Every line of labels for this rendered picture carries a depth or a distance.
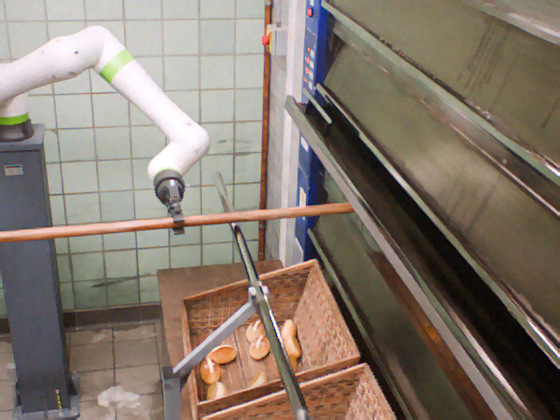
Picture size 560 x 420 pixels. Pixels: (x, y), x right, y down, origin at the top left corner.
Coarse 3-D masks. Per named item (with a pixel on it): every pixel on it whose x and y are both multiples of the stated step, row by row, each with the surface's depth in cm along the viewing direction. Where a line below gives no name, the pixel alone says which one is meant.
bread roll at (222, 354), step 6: (216, 348) 246; (222, 348) 246; (228, 348) 247; (210, 354) 245; (216, 354) 245; (222, 354) 245; (228, 354) 246; (234, 354) 248; (216, 360) 245; (222, 360) 245; (228, 360) 246
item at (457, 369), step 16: (336, 192) 238; (368, 240) 210; (384, 256) 198; (400, 288) 188; (416, 304) 178; (432, 336) 170; (448, 352) 162; (464, 384) 155; (480, 400) 149; (496, 416) 143
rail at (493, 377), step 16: (288, 96) 234; (304, 112) 221; (320, 144) 200; (336, 160) 188; (352, 176) 180; (352, 192) 175; (368, 208) 165; (384, 224) 157; (400, 240) 152; (400, 256) 147; (416, 272) 141; (432, 288) 135; (432, 304) 133; (448, 304) 131; (448, 320) 127; (464, 336) 122; (480, 352) 119; (480, 368) 117; (496, 368) 116; (496, 384) 112; (512, 400) 109; (512, 416) 108; (528, 416) 106
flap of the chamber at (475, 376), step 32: (320, 128) 217; (352, 160) 197; (384, 192) 180; (416, 224) 167; (416, 256) 151; (448, 256) 155; (416, 288) 140; (448, 288) 141; (480, 288) 144; (480, 320) 133; (512, 320) 135; (512, 352) 125; (480, 384) 116; (512, 384) 116; (544, 384) 118; (544, 416) 110
